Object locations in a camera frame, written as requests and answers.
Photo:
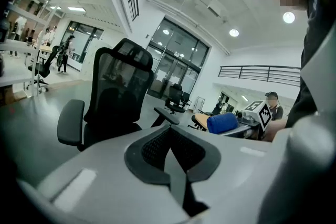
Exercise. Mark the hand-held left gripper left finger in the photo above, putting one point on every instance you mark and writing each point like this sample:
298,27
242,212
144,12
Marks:
105,178

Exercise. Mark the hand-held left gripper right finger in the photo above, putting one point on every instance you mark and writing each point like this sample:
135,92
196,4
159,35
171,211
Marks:
236,178

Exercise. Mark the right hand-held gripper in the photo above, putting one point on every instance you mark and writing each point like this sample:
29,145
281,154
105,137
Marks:
258,112

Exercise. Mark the blue cloth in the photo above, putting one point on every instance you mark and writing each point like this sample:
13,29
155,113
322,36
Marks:
221,123

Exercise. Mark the black office chair armrest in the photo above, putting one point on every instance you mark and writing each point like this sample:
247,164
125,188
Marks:
168,115
70,120

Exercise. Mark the black mesh office chair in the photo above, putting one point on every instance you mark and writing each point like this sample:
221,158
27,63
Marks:
118,78

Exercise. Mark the person's right forearm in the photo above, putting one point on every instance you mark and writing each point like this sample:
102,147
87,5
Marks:
274,131

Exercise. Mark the black chair with wooden seat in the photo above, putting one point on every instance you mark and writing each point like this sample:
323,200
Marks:
200,120

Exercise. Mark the black background office chair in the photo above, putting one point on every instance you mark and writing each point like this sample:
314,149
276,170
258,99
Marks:
44,65
175,98

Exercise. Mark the black metal railing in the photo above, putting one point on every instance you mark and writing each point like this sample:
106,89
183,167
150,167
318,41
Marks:
260,74

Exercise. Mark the person's black shirt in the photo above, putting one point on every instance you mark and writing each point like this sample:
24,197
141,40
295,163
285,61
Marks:
307,97

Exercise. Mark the glass double door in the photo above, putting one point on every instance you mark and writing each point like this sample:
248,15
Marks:
176,60

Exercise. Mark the round ceiling light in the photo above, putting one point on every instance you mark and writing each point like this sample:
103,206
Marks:
233,32
288,17

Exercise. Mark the ceiling air conditioner vent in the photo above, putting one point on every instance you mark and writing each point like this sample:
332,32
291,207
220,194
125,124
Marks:
214,9

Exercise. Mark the black framed glass partition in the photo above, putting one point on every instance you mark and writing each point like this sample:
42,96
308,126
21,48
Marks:
81,42

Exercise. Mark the white table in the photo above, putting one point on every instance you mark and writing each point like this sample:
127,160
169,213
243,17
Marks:
14,65

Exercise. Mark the rectangular ceiling panel light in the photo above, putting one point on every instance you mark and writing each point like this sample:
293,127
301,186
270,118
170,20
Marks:
76,9

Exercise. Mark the white metal shelving rack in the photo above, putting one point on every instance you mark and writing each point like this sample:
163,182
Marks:
34,5

